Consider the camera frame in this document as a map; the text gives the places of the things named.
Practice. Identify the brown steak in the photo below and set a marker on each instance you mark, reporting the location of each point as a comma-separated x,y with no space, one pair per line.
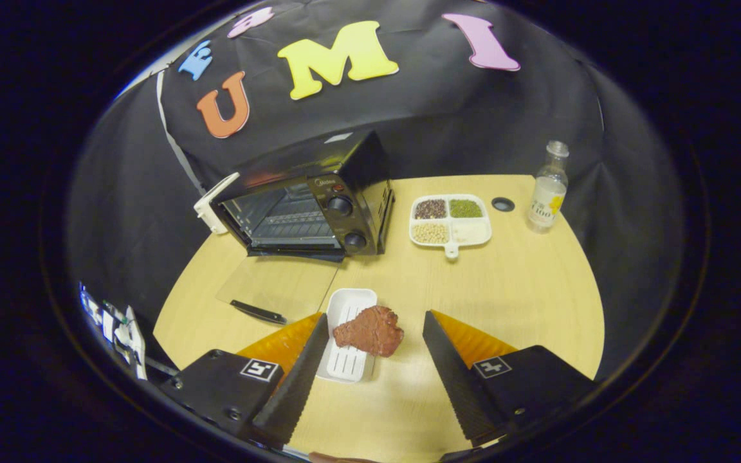
370,331

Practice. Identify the black table grommet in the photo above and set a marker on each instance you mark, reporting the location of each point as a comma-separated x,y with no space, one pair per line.
503,204

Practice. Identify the white divided dish of grains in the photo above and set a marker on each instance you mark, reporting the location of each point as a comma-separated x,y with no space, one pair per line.
451,222

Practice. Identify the clear bottle with yellow label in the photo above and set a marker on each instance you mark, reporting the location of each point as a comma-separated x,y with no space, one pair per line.
547,199

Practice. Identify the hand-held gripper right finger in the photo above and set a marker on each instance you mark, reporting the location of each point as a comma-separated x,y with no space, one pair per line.
457,379

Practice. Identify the black backdrop cloth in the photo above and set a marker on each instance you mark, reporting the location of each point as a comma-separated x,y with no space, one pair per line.
473,116

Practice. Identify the black toaster oven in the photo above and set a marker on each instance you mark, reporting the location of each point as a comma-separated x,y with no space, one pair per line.
345,167

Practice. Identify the small white ridged tray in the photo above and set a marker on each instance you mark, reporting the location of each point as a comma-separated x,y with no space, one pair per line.
348,366

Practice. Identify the white and green clutter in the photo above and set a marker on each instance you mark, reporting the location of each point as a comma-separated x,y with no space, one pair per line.
132,334

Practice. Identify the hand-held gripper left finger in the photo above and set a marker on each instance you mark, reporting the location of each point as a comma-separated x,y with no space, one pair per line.
296,386

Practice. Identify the white bread toaster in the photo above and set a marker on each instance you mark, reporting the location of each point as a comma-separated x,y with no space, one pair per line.
206,212

